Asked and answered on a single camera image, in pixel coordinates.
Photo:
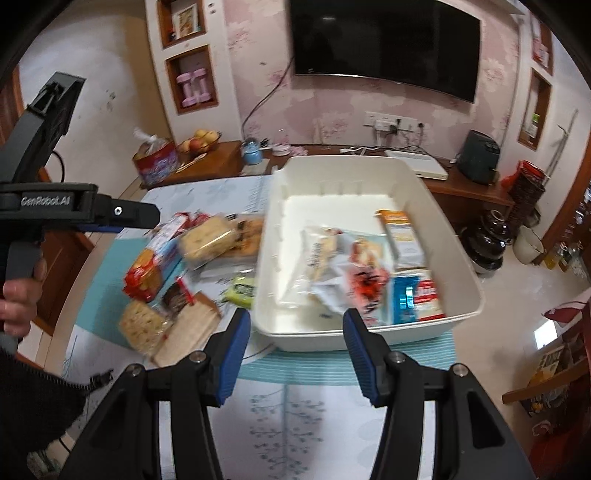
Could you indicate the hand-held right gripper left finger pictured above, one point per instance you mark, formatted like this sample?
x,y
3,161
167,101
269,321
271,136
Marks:
x,y
233,355

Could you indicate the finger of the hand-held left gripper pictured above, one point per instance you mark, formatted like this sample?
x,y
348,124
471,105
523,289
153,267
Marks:
x,y
134,216

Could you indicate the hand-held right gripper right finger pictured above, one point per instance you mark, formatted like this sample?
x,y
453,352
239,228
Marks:
x,y
362,355

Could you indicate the brown wafer packet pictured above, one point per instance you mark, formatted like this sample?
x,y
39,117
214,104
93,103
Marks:
x,y
189,337

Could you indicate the red biscuit packet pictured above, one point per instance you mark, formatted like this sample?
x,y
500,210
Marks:
x,y
150,265

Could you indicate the green snack packet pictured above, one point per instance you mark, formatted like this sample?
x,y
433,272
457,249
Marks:
x,y
240,290

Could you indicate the teal snack packet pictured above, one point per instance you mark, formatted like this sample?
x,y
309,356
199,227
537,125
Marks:
x,y
402,297

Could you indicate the clear packet of rice cake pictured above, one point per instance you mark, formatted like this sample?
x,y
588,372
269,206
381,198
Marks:
x,y
205,242

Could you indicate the red and white snack packet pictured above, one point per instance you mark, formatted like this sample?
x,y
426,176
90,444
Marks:
x,y
369,277

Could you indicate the dark chocolate cake packet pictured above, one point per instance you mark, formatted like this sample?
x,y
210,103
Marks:
x,y
178,297

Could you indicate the red label cookie packet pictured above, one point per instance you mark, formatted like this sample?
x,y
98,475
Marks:
x,y
429,295

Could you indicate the clear packet of pale cake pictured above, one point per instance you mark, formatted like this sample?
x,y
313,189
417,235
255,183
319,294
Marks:
x,y
323,263

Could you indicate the orange and grey snack packet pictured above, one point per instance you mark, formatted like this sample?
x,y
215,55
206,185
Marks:
x,y
401,237

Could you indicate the white plastic storage box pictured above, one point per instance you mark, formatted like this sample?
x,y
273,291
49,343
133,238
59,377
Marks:
x,y
332,207

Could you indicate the person's left hand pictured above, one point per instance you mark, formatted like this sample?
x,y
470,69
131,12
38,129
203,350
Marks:
x,y
21,304

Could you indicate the bowl of fruit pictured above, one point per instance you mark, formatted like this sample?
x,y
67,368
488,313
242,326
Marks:
x,y
198,143

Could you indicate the blue cup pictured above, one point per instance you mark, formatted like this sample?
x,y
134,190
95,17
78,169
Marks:
x,y
251,152

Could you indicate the pink dumbbell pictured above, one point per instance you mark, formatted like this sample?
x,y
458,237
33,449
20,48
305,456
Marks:
x,y
186,90
204,87

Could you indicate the brown ceramic jar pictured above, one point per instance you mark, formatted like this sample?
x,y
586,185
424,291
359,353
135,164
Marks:
x,y
487,242

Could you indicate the white set-top box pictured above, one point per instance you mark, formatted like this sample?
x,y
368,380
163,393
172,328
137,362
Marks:
x,y
415,164

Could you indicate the white bucket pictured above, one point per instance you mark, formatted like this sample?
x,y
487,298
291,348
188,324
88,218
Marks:
x,y
528,244

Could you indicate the black air fryer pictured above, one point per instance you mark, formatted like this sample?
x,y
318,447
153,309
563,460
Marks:
x,y
480,157

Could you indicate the red bag on dark basket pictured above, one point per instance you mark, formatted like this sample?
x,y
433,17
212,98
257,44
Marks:
x,y
526,184

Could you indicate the green bottle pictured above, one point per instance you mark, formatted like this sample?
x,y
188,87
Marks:
x,y
533,125

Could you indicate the black flat screen television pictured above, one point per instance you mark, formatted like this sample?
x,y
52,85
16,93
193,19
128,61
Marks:
x,y
383,41

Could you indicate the white picture frame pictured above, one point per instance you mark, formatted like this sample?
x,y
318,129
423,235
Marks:
x,y
188,21

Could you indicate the white wall sockets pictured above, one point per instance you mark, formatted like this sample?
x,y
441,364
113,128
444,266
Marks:
x,y
390,120

